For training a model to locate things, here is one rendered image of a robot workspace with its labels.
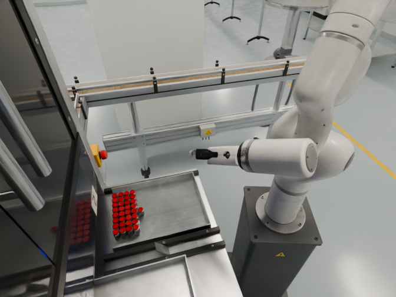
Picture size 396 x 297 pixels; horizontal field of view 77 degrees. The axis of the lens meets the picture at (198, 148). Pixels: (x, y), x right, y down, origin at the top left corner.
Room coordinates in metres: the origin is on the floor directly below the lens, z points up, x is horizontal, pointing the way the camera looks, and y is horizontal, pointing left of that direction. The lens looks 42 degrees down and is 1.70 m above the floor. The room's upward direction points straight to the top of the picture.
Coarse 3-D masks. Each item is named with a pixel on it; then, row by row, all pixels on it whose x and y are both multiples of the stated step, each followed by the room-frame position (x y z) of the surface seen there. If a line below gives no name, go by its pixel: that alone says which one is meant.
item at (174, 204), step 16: (176, 176) 0.70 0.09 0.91; (192, 176) 0.71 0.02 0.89; (144, 192) 0.63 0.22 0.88; (160, 192) 0.63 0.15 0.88; (176, 192) 0.63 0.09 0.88; (192, 192) 0.63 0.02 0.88; (144, 208) 0.56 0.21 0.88; (160, 208) 0.56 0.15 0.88; (176, 208) 0.56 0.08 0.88; (192, 208) 0.56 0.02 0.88; (144, 224) 0.49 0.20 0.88; (160, 224) 0.49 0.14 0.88; (176, 224) 0.49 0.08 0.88; (192, 224) 0.49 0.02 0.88; (208, 224) 0.47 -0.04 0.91; (128, 240) 0.42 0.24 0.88; (144, 240) 0.41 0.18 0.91
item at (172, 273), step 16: (128, 272) 0.31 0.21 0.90; (144, 272) 0.32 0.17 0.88; (160, 272) 0.32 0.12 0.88; (176, 272) 0.32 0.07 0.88; (96, 288) 0.27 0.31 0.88; (112, 288) 0.27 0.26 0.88; (128, 288) 0.27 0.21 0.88; (144, 288) 0.27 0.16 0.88; (160, 288) 0.27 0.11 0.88; (176, 288) 0.27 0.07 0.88; (192, 288) 0.26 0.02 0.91
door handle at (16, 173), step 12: (0, 144) 0.19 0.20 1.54; (0, 156) 0.18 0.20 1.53; (12, 156) 0.19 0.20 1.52; (0, 168) 0.18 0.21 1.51; (12, 168) 0.18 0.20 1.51; (12, 180) 0.18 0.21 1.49; (24, 180) 0.19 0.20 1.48; (0, 192) 0.18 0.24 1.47; (12, 192) 0.18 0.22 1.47; (24, 192) 0.18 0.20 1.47; (36, 192) 0.19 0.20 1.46; (24, 204) 0.18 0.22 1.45; (36, 204) 0.18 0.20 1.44
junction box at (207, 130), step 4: (208, 124) 1.55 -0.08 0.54; (212, 124) 1.55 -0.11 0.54; (200, 128) 1.50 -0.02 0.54; (204, 128) 1.50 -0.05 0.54; (208, 128) 1.51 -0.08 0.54; (212, 128) 1.52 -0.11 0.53; (200, 132) 1.50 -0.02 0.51; (204, 132) 1.50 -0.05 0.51; (208, 132) 1.51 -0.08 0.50; (212, 132) 1.52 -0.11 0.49; (200, 136) 1.50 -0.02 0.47; (204, 136) 1.50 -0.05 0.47; (208, 136) 1.51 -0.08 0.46
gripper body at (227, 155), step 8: (240, 144) 0.47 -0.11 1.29; (216, 152) 0.51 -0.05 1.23; (224, 152) 0.46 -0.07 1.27; (232, 152) 0.45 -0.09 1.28; (240, 152) 0.45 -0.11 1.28; (208, 160) 0.47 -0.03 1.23; (216, 160) 0.46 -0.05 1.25; (224, 160) 0.44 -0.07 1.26; (232, 160) 0.43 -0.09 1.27; (240, 160) 0.43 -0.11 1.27
